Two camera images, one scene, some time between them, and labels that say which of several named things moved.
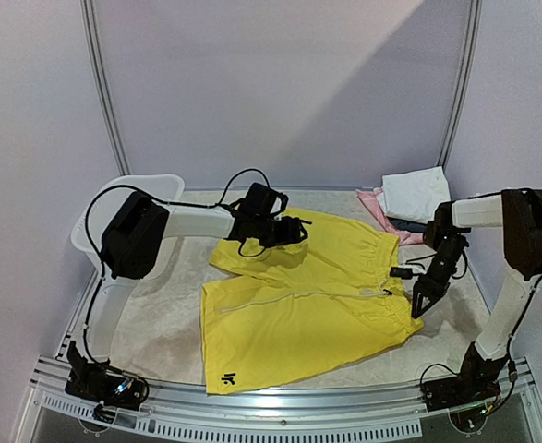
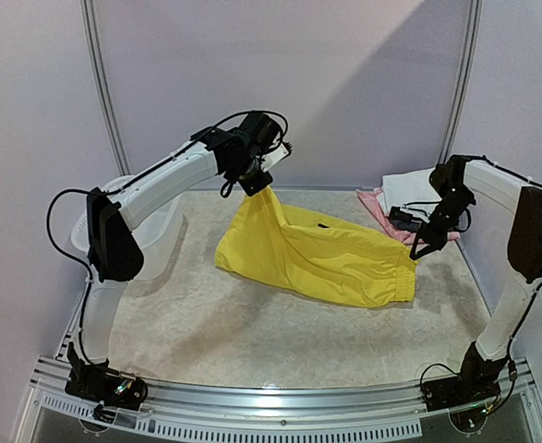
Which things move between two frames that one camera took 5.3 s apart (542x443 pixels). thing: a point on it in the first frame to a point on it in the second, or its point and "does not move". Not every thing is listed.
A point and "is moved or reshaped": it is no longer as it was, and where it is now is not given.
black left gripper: x=290 y=233 to x=255 y=186
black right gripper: x=432 y=281 to x=435 y=232
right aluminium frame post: x=463 y=83 does not move
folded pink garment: x=373 y=197 does not move
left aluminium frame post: x=90 y=33 does not move
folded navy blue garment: x=408 y=225 does not move
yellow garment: x=335 y=292 is moved or reshaped
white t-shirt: x=414 y=194 does not move
